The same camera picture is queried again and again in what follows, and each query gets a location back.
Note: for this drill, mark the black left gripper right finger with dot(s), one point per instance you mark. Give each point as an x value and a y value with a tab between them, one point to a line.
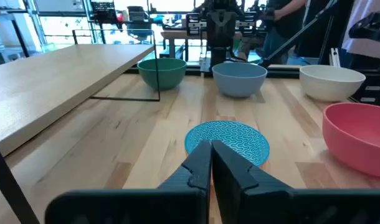
255	202

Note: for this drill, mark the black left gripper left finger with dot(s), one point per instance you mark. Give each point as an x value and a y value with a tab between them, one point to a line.
177	205

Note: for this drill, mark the wooden shelf with black legs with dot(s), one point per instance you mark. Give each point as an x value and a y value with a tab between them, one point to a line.
53	81

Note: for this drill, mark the wooden background table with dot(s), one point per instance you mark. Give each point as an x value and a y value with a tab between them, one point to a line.
177	35

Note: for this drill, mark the blue-grey bowl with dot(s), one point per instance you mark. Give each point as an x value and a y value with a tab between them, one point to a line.
240	82

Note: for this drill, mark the person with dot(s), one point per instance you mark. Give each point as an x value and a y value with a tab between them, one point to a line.
286	25
364	37

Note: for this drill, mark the green bowl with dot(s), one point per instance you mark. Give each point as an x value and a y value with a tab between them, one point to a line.
171	76

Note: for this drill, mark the blue wavy-patterned small bowl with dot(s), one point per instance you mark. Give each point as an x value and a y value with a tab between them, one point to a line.
233	137

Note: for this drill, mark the black office chair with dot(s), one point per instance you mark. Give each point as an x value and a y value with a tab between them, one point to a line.
138	25

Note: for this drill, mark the white bowl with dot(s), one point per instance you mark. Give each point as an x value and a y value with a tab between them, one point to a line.
330	85

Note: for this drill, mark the coral pink bowl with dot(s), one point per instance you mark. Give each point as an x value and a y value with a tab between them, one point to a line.
358	140

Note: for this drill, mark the black stand with white labels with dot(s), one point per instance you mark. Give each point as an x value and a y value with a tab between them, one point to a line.
375	87

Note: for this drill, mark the black background desk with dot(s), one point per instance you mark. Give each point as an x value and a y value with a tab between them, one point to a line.
9	15

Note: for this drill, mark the black table frame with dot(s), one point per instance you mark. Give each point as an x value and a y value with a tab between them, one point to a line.
283	73

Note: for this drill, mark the black diagonal frame brace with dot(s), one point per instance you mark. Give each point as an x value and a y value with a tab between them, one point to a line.
297	32

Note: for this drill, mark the white metal bracket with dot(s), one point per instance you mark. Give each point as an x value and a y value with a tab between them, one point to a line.
334	57

